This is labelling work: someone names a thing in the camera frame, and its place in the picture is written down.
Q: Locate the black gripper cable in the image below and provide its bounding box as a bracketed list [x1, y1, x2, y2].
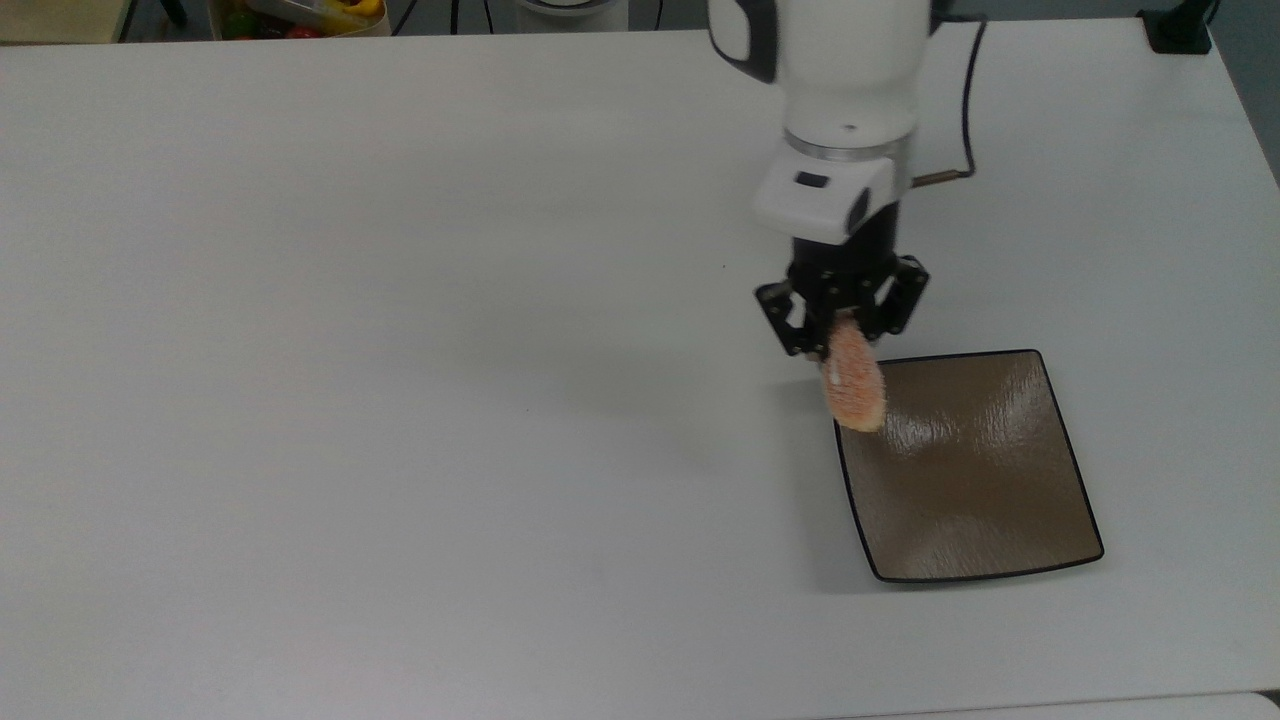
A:
[910, 18, 990, 190]

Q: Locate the orange sugared bread piece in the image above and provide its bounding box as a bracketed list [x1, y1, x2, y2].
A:
[822, 315, 888, 434]

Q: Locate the tan wooden board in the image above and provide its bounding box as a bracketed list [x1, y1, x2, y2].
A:
[0, 0, 138, 46]

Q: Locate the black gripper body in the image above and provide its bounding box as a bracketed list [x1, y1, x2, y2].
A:
[787, 204, 902, 321]

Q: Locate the black table clamp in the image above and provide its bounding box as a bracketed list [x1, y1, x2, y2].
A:
[1138, 0, 1217, 56]

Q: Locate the box of colourful toys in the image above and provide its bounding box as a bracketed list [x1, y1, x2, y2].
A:
[208, 0, 392, 41]

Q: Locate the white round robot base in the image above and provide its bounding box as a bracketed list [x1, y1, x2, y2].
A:
[513, 0, 631, 34]

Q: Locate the brown square ceramic plate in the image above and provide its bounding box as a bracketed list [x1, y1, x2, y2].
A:
[833, 349, 1105, 584]

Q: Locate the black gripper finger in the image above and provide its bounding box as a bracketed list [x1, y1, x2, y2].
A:
[864, 255, 931, 340]
[754, 279, 833, 360]

